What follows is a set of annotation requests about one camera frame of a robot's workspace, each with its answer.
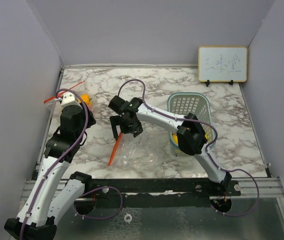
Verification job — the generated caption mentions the clear zip bag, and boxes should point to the clear zip bag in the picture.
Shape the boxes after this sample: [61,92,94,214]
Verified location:
[44,80,92,112]
[108,133,170,171]

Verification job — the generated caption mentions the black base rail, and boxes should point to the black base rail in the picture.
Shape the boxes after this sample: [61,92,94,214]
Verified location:
[77,178,241,209]

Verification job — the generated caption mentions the clear zip top bag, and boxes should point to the clear zip top bag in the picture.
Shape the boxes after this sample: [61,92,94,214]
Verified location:
[44,80,92,112]

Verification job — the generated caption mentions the small whiteboard with writing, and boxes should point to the small whiteboard with writing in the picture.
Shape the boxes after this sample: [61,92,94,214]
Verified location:
[198,45,248,83]

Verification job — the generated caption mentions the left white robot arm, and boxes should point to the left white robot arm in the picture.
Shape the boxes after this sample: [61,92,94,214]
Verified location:
[4,103,96,240]

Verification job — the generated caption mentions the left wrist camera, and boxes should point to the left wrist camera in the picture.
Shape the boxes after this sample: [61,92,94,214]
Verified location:
[61,91,80,109]

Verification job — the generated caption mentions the light blue plastic basket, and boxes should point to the light blue plastic basket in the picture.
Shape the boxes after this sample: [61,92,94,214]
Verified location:
[167,92,218,157]

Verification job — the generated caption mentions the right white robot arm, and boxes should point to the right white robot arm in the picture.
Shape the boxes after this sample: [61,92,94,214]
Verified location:
[108,95,231,196]

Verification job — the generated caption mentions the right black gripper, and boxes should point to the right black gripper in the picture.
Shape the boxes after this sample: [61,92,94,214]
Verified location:
[110,115,142,141]

